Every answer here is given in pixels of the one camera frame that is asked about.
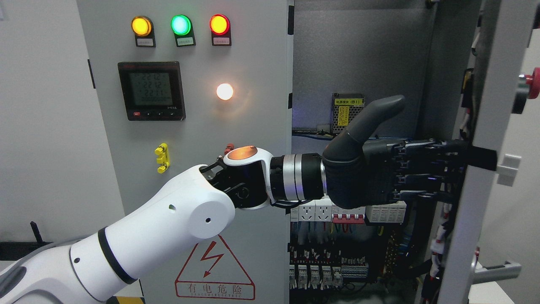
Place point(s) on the dark grey robot hand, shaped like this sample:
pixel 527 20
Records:
pixel 363 172

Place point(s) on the grey cabinet door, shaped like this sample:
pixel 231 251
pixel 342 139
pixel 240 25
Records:
pixel 504 34
pixel 258 66

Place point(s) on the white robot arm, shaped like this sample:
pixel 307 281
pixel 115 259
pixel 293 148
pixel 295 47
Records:
pixel 196 205

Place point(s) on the white socket breaker row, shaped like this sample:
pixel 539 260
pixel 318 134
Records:
pixel 325 213

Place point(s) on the black surge protector module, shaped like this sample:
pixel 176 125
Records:
pixel 387 213

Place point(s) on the metal mesh power supply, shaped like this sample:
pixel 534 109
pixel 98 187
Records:
pixel 345 107

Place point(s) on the lower relay terminal row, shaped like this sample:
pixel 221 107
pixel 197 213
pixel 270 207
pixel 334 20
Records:
pixel 328 266

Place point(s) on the white glowing indicator light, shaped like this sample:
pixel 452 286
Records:
pixel 225 91

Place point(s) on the red electric hazard warning sticker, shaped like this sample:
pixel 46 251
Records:
pixel 212 271

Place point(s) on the red emergency stop button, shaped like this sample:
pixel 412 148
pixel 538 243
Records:
pixel 528 88

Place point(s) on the red indicator light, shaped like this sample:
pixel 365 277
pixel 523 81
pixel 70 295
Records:
pixel 220 27

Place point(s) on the black digital power meter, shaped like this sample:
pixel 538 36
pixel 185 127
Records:
pixel 152 91

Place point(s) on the green indicator light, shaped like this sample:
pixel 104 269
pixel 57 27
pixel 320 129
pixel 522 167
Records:
pixel 183 31

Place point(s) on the yellow indicator light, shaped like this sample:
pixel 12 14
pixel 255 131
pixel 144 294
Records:
pixel 143 30

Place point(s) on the black box at left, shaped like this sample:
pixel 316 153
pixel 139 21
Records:
pixel 14 250

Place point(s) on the red terminal post block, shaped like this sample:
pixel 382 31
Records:
pixel 229 148

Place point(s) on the white right door selector switch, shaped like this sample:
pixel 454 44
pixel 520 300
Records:
pixel 507 170

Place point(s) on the silver door handle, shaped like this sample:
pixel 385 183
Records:
pixel 506 271

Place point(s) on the yellow terminal post block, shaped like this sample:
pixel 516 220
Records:
pixel 162 159

